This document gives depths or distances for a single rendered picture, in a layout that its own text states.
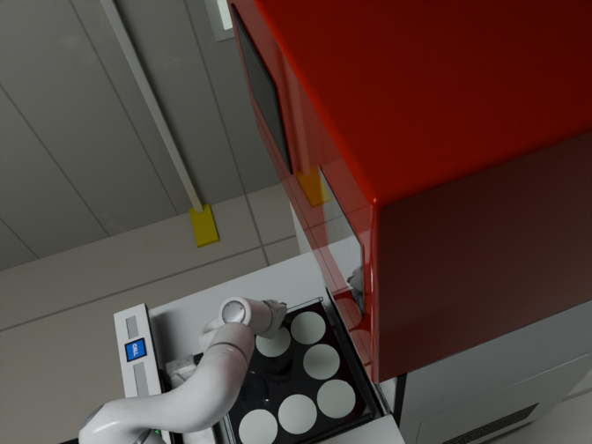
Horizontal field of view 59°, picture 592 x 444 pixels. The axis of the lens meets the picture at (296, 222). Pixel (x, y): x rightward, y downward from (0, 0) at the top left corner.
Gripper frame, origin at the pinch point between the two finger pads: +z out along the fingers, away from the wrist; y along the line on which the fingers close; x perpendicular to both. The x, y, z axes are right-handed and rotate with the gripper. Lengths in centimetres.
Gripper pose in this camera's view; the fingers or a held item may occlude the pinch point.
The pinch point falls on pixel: (282, 321)
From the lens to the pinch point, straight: 151.3
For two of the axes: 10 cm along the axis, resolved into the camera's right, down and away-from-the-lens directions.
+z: 3.3, 2.3, 9.2
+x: 8.4, 3.7, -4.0
